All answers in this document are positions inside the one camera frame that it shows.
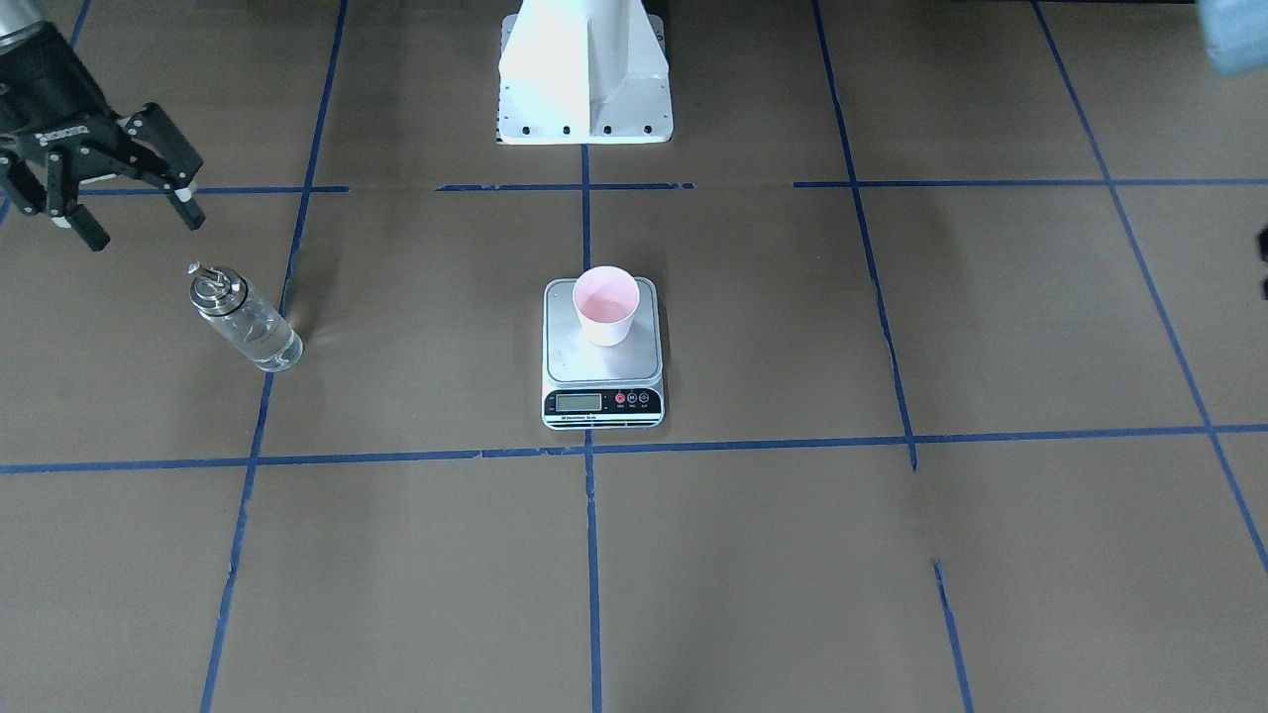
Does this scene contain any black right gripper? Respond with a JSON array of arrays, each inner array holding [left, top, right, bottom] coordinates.
[[3, 20, 205, 252]]

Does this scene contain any clear glass sauce bottle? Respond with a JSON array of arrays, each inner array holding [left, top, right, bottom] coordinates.
[[186, 261, 304, 370]]

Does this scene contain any silver digital kitchen scale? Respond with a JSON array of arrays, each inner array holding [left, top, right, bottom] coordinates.
[[541, 277, 667, 433]]

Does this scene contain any pink plastic cup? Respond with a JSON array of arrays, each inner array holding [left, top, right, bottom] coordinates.
[[572, 265, 642, 348]]

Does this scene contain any white pedestal column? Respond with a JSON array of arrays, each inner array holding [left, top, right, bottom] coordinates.
[[495, 1, 675, 146]]

